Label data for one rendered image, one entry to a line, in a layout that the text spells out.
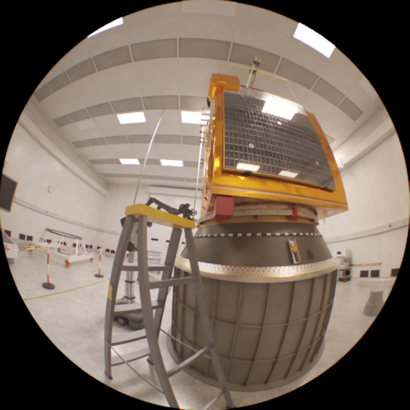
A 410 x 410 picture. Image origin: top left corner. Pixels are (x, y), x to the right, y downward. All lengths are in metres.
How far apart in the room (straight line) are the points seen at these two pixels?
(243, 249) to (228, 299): 0.41
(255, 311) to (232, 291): 0.24
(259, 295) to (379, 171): 5.62
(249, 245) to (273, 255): 0.21
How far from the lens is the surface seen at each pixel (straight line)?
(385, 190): 5.86
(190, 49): 4.01
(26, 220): 7.98
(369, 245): 5.99
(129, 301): 2.44
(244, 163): 1.18
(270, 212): 1.31
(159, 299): 1.15
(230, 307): 1.15
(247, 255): 1.13
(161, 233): 9.54
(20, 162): 7.72
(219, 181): 1.10
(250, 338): 1.26
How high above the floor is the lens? 1.36
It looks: 17 degrees up
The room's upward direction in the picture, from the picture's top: 4 degrees clockwise
